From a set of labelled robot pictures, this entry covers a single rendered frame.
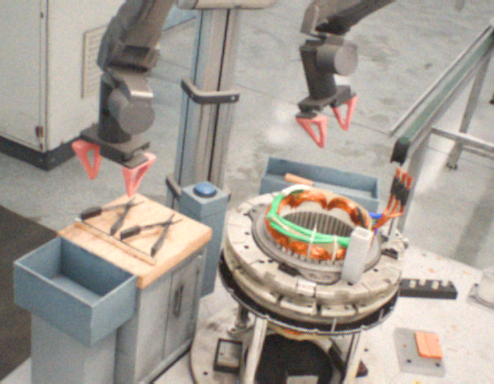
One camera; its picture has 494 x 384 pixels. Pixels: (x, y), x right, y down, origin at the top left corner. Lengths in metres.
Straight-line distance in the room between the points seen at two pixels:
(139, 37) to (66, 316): 0.45
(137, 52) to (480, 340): 1.01
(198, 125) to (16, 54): 1.96
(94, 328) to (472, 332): 0.90
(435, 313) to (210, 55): 0.77
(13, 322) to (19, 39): 1.32
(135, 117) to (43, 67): 2.32
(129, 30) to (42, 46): 2.29
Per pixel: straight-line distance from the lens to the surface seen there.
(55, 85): 3.51
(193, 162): 1.72
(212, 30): 1.61
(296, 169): 1.67
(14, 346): 2.69
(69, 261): 1.35
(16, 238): 3.20
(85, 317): 1.21
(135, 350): 1.35
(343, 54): 1.43
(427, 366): 1.62
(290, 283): 1.23
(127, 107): 1.14
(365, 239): 1.21
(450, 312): 1.82
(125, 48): 1.18
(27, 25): 3.46
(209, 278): 1.66
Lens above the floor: 1.82
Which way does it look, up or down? 30 degrees down
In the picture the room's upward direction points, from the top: 9 degrees clockwise
